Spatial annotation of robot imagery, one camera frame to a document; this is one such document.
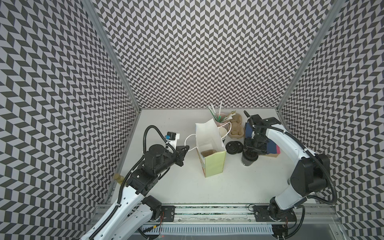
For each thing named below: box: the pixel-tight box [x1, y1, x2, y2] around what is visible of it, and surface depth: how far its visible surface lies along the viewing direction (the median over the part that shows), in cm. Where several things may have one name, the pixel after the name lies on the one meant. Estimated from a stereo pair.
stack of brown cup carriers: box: [229, 113, 245, 139], surface depth 103 cm
